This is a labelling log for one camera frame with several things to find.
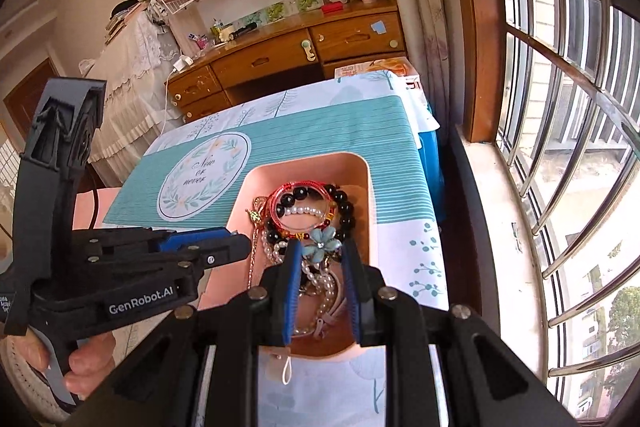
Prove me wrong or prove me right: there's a pink blanket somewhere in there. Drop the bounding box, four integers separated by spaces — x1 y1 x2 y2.
70 186 122 233

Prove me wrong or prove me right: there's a white charger cable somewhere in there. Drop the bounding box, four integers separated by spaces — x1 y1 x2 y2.
159 67 177 130

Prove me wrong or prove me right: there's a metal window grille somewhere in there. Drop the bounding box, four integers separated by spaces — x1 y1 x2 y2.
495 0 640 418

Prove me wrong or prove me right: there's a white lace cover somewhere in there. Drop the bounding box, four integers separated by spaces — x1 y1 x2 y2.
77 12 183 188

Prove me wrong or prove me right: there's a green flower brooch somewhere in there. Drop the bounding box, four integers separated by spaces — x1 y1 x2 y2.
300 227 346 265

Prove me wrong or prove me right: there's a pink plastic box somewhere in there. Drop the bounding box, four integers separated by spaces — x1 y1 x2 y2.
197 151 382 358

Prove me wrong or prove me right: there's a black cable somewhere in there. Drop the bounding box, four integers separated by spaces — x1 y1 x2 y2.
86 162 102 229

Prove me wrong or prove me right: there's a black flashlight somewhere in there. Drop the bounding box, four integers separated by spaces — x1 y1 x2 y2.
229 22 259 41

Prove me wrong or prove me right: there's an orange printed carton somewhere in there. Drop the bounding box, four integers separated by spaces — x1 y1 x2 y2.
332 57 424 92

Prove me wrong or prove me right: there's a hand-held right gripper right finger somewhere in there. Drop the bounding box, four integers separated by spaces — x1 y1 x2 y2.
341 238 576 427

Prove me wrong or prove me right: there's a wooden window frame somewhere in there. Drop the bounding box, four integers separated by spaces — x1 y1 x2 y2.
440 0 507 144

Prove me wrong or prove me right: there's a wooden door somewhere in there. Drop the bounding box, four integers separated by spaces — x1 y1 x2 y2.
2 57 67 142

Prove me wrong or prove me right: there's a person's left hand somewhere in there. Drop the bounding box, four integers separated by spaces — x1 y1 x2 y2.
17 331 119 401

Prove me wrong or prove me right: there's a blue cloth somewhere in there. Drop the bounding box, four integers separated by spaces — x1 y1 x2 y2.
417 127 447 228

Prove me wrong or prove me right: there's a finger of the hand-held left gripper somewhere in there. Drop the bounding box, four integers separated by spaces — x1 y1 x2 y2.
90 233 252 279
72 226 238 259

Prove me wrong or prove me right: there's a floral curtain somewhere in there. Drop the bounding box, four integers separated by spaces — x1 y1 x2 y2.
387 0 451 228

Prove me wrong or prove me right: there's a teal tree printed tablecloth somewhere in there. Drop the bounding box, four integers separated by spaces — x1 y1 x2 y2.
102 69 451 427

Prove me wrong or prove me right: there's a pink strap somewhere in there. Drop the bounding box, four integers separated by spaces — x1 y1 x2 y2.
310 267 352 339

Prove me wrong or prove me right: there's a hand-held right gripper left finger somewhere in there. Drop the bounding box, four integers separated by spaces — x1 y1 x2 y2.
67 239 306 427

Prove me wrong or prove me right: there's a red bangle bracelet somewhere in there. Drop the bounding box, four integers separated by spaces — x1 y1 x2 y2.
267 181 338 239

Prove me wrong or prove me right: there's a gold hairpin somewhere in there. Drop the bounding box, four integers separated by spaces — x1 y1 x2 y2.
245 197 267 288

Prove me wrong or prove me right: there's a pearl necklace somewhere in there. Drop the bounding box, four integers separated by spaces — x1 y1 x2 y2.
262 204 342 338

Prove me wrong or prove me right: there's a wooden desk with drawers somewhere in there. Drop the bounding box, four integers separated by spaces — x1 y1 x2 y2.
165 4 408 122

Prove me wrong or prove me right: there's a black bead bracelet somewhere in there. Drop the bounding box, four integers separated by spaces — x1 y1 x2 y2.
262 186 357 258

